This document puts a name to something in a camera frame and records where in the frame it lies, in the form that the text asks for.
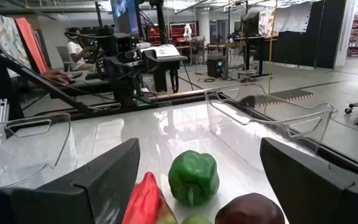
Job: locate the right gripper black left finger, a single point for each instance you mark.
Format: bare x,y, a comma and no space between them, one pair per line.
73,202

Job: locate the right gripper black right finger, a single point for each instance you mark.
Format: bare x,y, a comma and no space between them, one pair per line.
322,199

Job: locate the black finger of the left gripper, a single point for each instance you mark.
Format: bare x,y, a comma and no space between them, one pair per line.
120,71
151,62

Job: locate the bright red long pepper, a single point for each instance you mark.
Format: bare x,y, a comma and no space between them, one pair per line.
141,202

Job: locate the dark red apple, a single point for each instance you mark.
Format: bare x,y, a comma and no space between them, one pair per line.
250,210

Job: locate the green bell pepper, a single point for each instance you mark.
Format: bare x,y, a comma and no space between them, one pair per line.
194,177

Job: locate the green lime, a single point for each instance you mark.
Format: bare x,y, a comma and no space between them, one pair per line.
196,219

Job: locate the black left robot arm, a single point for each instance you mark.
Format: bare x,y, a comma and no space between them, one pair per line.
126,90

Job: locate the white paper sheet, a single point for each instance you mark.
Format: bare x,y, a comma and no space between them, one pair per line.
163,50

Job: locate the red storage shelves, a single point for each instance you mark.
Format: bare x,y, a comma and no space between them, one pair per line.
179,32

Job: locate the computer monitor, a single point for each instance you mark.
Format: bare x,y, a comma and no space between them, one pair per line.
124,15

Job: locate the person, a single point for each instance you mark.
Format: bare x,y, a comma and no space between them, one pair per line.
75,51

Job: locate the grey chair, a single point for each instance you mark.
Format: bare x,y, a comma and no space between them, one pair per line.
62,57

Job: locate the person's hand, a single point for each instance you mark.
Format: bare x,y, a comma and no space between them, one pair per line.
56,76

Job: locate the black computer tower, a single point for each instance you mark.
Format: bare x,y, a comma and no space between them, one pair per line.
215,66

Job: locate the clear plastic bin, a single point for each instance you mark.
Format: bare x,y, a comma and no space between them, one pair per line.
26,149
228,112

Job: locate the red panel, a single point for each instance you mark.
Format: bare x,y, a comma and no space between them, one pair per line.
31,46

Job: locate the black standing desk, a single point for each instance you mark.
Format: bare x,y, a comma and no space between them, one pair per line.
250,42

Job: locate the silver aluminium extrusion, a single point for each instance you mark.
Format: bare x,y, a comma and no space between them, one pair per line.
1,121

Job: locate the black mat with striped edge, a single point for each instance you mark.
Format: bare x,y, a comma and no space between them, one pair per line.
291,95

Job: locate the patterned hanging cloth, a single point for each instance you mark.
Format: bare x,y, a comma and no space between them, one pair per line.
8,40

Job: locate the white hanging cloth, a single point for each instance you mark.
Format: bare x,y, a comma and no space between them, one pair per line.
291,20

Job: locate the black diagonal frame strut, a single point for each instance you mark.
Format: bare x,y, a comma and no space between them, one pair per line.
42,82

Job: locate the black partition wall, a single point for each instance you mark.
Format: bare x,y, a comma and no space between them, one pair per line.
306,40

